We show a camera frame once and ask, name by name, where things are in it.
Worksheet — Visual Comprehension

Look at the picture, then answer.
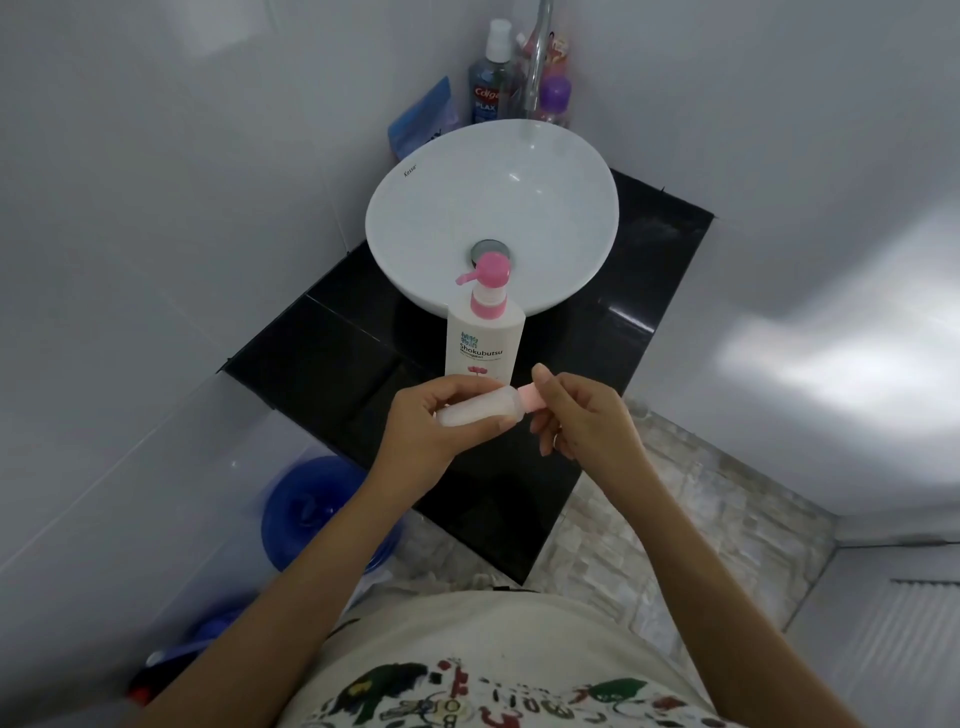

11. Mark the person's right forearm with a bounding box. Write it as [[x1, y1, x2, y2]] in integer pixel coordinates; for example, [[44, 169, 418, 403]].
[[592, 468, 864, 728]]

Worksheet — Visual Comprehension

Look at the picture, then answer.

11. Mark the small translucent bottle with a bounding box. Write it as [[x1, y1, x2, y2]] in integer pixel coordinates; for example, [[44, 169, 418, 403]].
[[434, 383, 538, 430]]

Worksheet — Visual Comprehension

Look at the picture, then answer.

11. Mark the white louvred door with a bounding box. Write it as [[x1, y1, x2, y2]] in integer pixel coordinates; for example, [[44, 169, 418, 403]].
[[783, 543, 960, 728]]

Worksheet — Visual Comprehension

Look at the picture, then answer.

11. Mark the purple capped bottle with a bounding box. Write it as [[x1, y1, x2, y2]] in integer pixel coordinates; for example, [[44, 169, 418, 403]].
[[536, 74, 573, 129]]

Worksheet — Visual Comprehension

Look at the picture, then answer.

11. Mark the person's right hand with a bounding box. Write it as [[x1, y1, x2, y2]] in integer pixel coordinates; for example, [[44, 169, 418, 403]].
[[529, 362, 661, 496]]

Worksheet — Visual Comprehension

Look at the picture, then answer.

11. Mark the person's left forearm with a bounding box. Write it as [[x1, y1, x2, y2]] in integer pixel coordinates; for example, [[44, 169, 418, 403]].
[[138, 476, 436, 728]]

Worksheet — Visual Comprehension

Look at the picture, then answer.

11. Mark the blue plastic bucket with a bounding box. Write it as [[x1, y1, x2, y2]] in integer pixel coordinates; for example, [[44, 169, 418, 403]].
[[260, 455, 406, 575]]

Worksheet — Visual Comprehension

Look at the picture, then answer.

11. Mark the person's white printed shirt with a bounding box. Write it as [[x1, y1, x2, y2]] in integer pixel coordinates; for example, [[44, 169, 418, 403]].
[[277, 588, 740, 728]]

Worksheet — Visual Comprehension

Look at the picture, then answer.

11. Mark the pink red tube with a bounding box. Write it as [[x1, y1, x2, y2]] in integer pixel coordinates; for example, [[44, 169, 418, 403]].
[[536, 29, 575, 80]]

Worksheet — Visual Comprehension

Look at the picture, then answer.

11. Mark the white ceramic sink basin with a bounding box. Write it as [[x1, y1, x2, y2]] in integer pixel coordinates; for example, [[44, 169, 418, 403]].
[[365, 118, 621, 320]]

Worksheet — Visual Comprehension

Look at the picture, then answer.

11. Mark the blue pouch packet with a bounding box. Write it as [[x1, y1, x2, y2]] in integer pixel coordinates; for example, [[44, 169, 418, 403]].
[[386, 76, 459, 160]]

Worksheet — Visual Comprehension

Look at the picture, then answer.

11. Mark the white hand sanitizer pump bottle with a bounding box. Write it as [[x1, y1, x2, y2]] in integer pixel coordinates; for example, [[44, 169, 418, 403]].
[[443, 251, 526, 385]]

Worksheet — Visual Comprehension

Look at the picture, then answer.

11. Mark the chrome faucet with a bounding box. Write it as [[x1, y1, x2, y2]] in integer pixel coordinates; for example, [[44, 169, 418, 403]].
[[521, 0, 556, 121]]

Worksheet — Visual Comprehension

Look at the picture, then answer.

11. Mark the blue mouthwash bottle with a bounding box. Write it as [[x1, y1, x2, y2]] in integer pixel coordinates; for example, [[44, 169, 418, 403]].
[[467, 18, 520, 127]]

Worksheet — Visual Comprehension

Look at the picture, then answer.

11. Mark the person's left hand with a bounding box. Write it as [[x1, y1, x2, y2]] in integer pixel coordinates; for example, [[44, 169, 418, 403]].
[[371, 373, 523, 500]]

